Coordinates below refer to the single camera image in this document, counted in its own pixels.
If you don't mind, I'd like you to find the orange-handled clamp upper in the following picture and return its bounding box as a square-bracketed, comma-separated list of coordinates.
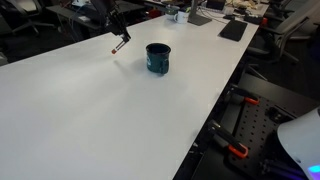
[227, 84, 259, 105]

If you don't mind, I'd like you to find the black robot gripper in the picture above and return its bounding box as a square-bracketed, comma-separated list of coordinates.
[100, 7, 131, 43]

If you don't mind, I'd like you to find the orange-handled clamp lower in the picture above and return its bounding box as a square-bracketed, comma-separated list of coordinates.
[208, 120, 249, 159]

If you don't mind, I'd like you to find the orange-handled clamp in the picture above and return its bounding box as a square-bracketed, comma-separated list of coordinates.
[227, 84, 259, 105]
[208, 120, 249, 159]

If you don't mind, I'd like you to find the grey monitor stand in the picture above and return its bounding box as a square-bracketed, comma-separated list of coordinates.
[188, 0, 211, 26]

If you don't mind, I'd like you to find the black office chair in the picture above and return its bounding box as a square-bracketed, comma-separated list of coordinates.
[245, 0, 320, 80]

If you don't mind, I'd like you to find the red marker with white end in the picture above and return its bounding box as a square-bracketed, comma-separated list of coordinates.
[111, 41, 126, 54]

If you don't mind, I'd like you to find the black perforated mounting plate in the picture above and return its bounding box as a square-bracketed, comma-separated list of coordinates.
[191, 73, 320, 180]

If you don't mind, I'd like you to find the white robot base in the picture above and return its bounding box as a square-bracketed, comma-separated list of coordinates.
[277, 107, 320, 180]

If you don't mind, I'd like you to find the dark teal ceramic mug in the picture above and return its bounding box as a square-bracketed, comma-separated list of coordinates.
[146, 43, 171, 75]

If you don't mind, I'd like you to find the white mug in background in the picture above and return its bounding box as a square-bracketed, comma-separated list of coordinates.
[174, 11, 189, 24]

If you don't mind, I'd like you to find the black keyboard tablet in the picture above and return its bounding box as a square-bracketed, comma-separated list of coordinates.
[219, 20, 247, 41]

